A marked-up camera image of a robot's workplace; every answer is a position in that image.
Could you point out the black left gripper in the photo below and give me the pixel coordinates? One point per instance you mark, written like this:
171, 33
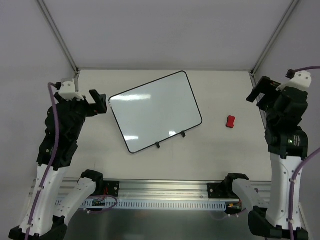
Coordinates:
98, 102

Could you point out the red bone-shaped eraser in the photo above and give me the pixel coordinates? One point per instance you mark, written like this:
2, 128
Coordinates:
230, 122

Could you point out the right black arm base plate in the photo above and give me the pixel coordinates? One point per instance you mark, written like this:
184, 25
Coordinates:
218, 191

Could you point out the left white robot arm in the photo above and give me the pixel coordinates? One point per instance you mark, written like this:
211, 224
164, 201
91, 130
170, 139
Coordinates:
44, 220

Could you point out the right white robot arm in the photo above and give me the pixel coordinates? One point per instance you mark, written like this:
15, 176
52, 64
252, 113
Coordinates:
287, 144

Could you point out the small green circuit board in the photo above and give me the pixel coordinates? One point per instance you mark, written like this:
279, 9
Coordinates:
99, 203

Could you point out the wrist white camera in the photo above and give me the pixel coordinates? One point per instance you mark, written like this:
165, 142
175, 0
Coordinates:
66, 90
300, 80

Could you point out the left corner aluminium post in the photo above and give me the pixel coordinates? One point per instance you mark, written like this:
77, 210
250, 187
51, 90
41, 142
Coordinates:
57, 34

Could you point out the white whiteboard black frame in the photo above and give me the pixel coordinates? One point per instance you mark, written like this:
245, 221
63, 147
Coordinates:
156, 111

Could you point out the left table edge aluminium rail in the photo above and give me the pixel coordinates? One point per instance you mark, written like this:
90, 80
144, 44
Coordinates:
76, 80

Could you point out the right corner aluminium post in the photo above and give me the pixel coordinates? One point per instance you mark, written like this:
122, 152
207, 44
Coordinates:
275, 35

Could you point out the white slotted cable duct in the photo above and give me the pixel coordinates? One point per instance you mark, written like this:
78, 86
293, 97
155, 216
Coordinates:
139, 204

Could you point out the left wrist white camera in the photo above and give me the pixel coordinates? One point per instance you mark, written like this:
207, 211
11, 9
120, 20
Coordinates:
66, 90

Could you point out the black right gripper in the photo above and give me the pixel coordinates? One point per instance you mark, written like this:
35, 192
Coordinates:
261, 90

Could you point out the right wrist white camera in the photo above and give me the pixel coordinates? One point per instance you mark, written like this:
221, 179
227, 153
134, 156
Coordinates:
300, 80

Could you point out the corner aluminium post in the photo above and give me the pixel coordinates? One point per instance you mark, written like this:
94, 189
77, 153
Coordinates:
57, 34
275, 35

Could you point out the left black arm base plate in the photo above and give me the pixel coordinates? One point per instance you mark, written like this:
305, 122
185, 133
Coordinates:
111, 187

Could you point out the front aluminium rail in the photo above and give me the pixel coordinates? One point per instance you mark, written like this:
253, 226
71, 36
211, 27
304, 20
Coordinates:
186, 190

